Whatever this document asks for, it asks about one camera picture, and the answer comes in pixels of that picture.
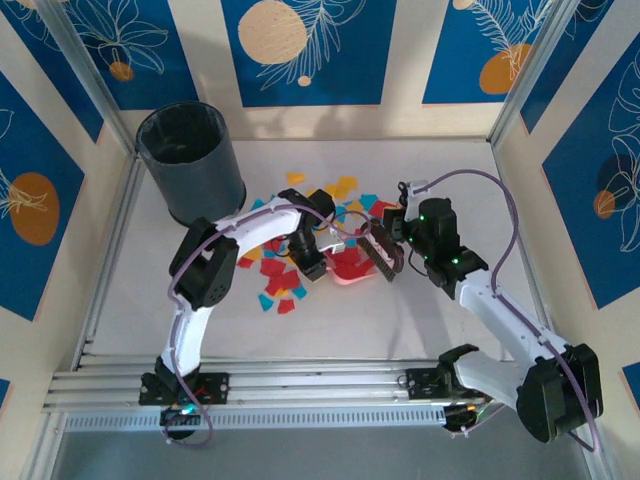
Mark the black controller board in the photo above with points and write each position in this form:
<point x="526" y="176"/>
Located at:
<point x="180" y="415"/>
<point x="460" y="417"/>

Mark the black right controller board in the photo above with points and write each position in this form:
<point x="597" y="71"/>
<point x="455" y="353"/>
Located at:
<point x="460" y="417"/>

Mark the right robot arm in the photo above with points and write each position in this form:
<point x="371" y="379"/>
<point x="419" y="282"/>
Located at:
<point x="505" y="315"/>

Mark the black round trash bin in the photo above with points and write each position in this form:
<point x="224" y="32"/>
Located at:
<point x="200" y="170"/>

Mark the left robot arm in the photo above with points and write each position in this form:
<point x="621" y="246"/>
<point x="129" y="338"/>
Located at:
<point x="197" y="265"/>

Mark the yellow paper scrap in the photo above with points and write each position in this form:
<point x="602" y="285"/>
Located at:
<point x="330" y="189"/>
<point x="295" y="177"/>
<point x="355" y="205"/>
<point x="281" y="292"/>
<point x="346" y="183"/>
<point x="252" y="254"/>

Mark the aluminium mounting rail frame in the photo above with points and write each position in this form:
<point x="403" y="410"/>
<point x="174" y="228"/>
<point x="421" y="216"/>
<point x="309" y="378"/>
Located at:
<point x="310" y="387"/>

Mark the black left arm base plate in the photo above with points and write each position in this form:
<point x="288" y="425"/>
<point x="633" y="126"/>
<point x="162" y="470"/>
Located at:
<point x="220" y="387"/>

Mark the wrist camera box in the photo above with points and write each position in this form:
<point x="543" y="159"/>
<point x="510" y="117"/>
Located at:
<point x="412" y="189"/>
<point x="331" y="244"/>

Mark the aluminium frame post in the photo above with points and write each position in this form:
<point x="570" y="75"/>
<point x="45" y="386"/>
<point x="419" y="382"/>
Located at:
<point x="530" y="75"/>
<point x="92" y="75"/>

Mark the black cartoon face brush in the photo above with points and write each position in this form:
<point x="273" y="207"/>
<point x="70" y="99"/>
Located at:
<point x="380" y="250"/>

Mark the pink plastic dustpan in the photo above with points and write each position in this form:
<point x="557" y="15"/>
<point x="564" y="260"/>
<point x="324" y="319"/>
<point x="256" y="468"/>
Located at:
<point x="347" y="281"/>

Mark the blue paper scrap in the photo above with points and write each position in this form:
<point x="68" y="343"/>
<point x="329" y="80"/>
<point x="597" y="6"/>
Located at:
<point x="258" y="204"/>
<point x="266" y="302"/>
<point x="270" y="253"/>
<point x="368" y="199"/>
<point x="300" y="291"/>

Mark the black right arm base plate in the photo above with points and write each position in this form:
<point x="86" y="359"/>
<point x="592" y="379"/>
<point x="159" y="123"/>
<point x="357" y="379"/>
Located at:
<point x="417" y="385"/>

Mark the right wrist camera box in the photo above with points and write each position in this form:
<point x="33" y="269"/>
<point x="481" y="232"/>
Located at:
<point x="412" y="189"/>

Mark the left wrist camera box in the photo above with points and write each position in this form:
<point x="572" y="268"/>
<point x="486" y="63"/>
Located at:
<point x="331" y="244"/>

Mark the black left controller board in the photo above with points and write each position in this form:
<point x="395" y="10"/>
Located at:
<point x="180" y="415"/>

